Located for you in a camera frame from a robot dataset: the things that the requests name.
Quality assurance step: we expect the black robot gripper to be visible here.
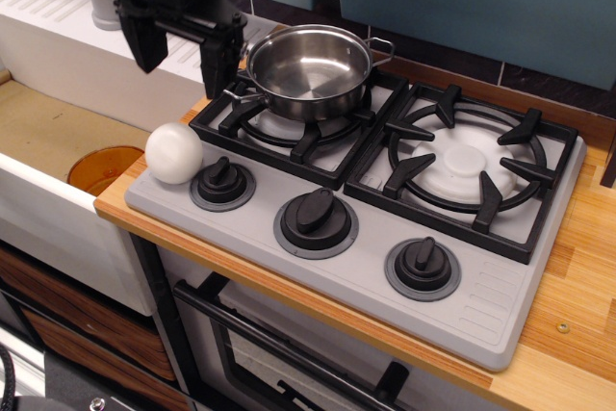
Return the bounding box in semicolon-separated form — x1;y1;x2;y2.
115;0;246;99

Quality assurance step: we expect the stainless steel pot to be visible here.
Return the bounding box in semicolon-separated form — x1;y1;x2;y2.
224;24;396;123

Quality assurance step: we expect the white mushroom ball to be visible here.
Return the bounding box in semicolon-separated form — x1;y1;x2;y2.
145;122;203;185

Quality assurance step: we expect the black left stove knob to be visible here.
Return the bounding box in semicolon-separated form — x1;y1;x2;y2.
190;156;256;213

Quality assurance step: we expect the black stove knob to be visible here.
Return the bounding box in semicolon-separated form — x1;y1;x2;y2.
273;188;359;260
384;237;462;302
190;156;256;213

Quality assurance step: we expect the black middle stove knob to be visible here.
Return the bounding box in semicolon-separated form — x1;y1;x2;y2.
273;188;359;260

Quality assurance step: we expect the black right stove knob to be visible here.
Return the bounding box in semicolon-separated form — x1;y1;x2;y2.
384;237;462;302

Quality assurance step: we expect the grey toy stove top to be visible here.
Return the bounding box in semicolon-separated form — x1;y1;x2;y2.
123;39;588;373

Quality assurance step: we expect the black left burner grate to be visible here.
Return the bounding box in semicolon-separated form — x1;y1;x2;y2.
189;69;409;190

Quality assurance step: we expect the black burner grate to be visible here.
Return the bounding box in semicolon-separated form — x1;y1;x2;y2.
189;69;409;190
345;84;586;264

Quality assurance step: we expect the white toy sink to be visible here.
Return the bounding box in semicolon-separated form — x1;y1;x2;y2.
1;0;205;316

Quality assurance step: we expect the orange plastic bowl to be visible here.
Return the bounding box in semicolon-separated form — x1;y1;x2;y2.
67;145;143;196

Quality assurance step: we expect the upper wooden drawer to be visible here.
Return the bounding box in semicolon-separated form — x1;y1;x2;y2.
1;244;173;378

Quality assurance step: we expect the wooden drawer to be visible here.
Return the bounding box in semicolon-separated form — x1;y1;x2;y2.
1;244;173;378
23;309;190;411

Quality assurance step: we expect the lower wooden drawer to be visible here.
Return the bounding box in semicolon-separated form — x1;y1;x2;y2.
23;309;190;411

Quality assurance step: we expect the black right burner grate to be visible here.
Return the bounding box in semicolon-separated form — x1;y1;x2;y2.
345;84;586;264

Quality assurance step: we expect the brass screw in counter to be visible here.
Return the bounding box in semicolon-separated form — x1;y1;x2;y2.
556;322;570;334

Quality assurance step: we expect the oven door with handle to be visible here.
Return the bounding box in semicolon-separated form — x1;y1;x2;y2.
173;273;494;410

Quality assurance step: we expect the black braided cable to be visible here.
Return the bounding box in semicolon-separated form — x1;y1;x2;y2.
0;346;17;399

